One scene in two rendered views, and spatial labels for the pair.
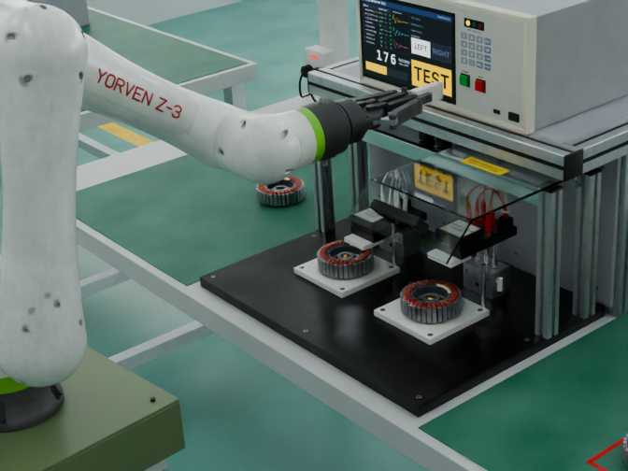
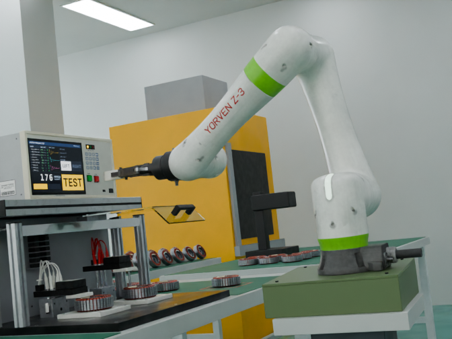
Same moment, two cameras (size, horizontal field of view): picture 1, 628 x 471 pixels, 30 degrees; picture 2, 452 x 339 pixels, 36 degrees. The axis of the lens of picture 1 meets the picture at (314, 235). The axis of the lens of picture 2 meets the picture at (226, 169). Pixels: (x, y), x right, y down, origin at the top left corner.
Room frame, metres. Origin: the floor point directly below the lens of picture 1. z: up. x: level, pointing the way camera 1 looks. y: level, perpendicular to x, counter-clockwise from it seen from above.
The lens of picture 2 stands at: (2.64, 1.95, 0.98)
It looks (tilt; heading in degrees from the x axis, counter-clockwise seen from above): 4 degrees up; 243
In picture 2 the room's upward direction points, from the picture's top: 6 degrees counter-clockwise
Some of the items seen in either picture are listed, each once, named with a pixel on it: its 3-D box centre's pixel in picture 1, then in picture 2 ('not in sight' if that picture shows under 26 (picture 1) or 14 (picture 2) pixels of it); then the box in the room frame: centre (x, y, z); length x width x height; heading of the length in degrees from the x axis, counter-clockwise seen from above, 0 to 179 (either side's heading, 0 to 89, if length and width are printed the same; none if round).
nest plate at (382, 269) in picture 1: (346, 269); (94, 311); (2.07, -0.06, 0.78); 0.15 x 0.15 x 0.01; 37
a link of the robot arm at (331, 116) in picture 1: (321, 132); (175, 166); (1.78, -0.02, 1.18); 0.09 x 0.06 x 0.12; 37
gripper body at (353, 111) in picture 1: (356, 118); (155, 168); (1.83, -0.08, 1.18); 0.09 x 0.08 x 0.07; 127
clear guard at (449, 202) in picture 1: (464, 194); (144, 218); (1.81, -0.26, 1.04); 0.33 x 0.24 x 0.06; 127
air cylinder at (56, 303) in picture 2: (400, 236); (54, 306); (2.16, -0.18, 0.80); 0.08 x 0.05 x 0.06; 37
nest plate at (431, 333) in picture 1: (431, 312); (140, 299); (1.88, -0.21, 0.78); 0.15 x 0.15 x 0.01; 37
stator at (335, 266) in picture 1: (346, 258); (93, 303); (2.07, -0.06, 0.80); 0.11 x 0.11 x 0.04
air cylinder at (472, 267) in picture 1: (486, 276); (102, 295); (1.96, -0.32, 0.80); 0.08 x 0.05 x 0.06; 37
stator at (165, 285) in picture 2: not in sight; (165, 286); (1.60, -0.68, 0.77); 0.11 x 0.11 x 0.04
